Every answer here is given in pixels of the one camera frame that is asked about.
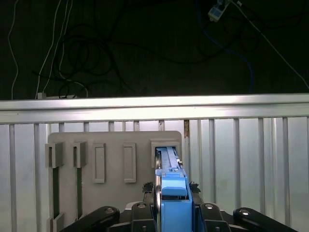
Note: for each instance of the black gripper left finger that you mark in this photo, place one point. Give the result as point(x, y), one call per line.
point(140, 220)

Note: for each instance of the grey parts rack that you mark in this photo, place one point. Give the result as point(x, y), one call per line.
point(113, 193)

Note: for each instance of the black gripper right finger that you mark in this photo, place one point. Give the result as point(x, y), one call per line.
point(212, 217)

